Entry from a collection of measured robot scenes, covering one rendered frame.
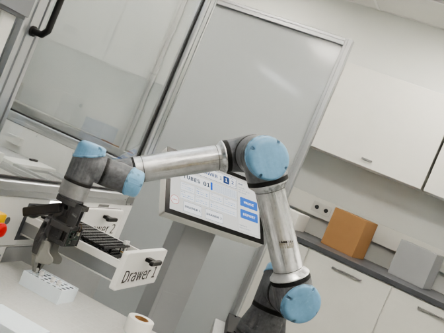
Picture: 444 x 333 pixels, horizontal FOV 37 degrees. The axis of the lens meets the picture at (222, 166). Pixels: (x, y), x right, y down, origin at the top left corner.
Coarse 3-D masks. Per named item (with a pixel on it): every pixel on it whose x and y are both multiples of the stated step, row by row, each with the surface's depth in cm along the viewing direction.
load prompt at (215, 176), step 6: (198, 174) 284; (204, 174) 286; (210, 174) 288; (216, 174) 290; (222, 174) 293; (216, 180) 289; (222, 180) 291; (228, 180) 293; (234, 180) 296; (234, 186) 294
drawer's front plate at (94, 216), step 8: (96, 208) 226; (104, 208) 233; (88, 216) 220; (96, 216) 226; (112, 216) 238; (120, 216) 244; (96, 224) 228; (104, 224) 234; (112, 224) 240; (104, 232) 237; (112, 232) 243
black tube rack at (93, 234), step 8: (88, 232) 198; (96, 232) 202; (88, 240) 188; (96, 240) 192; (104, 240) 196; (112, 240) 200; (120, 240) 204; (112, 248) 203; (120, 248) 202; (120, 256) 200
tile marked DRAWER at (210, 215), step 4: (208, 212) 278; (212, 212) 279; (216, 212) 281; (208, 216) 277; (212, 216) 278; (216, 216) 280; (220, 216) 281; (212, 220) 277; (216, 220) 279; (220, 220) 280
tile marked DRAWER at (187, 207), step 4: (184, 204) 271; (188, 204) 273; (192, 204) 274; (184, 208) 270; (188, 208) 272; (192, 208) 273; (196, 208) 275; (200, 208) 276; (188, 212) 271; (192, 212) 272; (196, 212) 274; (200, 212) 275; (200, 216) 274
